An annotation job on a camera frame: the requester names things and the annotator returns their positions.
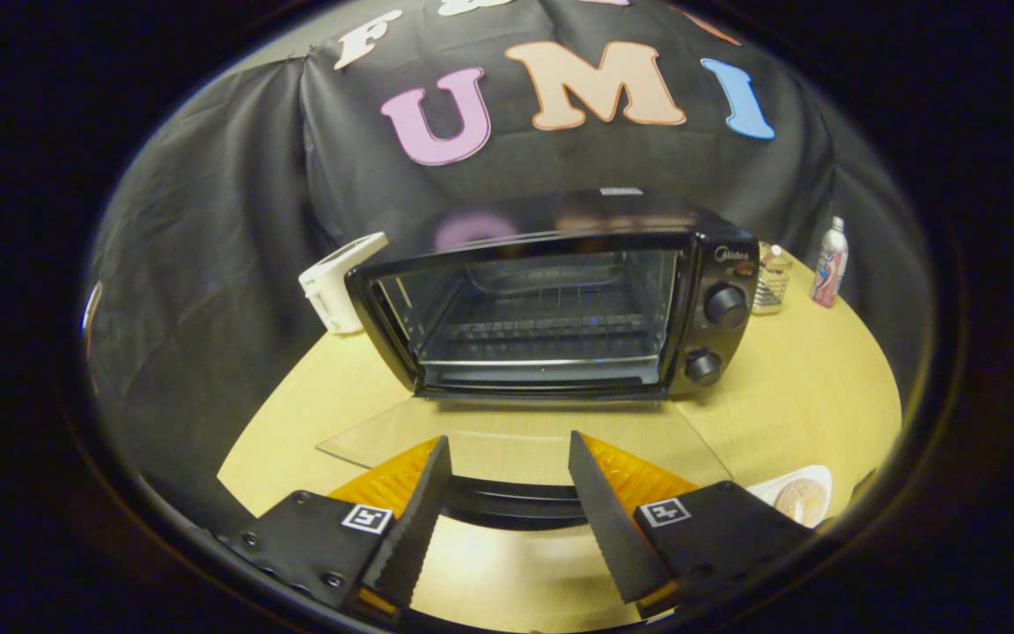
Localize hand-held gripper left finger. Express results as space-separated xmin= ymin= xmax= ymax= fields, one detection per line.
xmin=224 ymin=435 xmax=453 ymax=622

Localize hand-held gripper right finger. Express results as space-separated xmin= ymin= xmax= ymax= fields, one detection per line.
xmin=568 ymin=431 xmax=818 ymax=620

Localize round tan bread piece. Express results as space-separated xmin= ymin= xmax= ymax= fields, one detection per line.
xmin=774 ymin=480 xmax=827 ymax=527

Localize black toaster oven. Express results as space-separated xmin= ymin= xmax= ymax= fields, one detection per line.
xmin=316 ymin=188 xmax=761 ymax=531

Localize white plate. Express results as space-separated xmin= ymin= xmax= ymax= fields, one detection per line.
xmin=746 ymin=465 xmax=834 ymax=529

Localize white boxy device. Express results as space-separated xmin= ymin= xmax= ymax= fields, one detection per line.
xmin=298 ymin=232 xmax=389 ymax=335

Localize clear wire-frame holder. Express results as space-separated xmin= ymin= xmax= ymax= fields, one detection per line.
xmin=752 ymin=242 xmax=794 ymax=316

